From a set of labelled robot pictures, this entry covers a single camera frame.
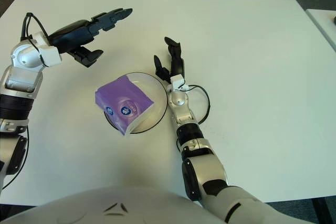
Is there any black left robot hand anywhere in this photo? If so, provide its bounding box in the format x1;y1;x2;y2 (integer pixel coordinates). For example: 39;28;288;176
48;7;133;68

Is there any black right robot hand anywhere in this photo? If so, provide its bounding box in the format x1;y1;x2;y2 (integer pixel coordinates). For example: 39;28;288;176
153;37;186;83

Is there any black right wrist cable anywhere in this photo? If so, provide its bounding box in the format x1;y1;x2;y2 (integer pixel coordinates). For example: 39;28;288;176
187;84;211;125

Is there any white plate with black rim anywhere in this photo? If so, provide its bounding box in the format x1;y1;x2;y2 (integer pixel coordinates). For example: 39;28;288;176
103;71;168;134

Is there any purple tissue paper pack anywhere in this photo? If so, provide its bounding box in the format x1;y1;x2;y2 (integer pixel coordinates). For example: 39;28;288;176
94;74;155;137

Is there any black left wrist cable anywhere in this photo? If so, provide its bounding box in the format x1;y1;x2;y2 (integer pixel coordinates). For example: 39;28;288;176
21;12;49;41

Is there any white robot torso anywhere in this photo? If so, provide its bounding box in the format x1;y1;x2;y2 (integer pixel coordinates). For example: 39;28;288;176
0;184;291;224

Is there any white side table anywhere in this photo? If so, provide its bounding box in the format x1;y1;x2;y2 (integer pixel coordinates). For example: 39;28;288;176
306;8;336;51

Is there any black table leg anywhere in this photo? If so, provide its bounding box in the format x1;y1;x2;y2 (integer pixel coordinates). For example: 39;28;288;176
312;197;333;224

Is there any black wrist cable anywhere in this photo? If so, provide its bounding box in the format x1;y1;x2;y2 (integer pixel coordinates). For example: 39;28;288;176
187;84;211;125
21;12;49;41

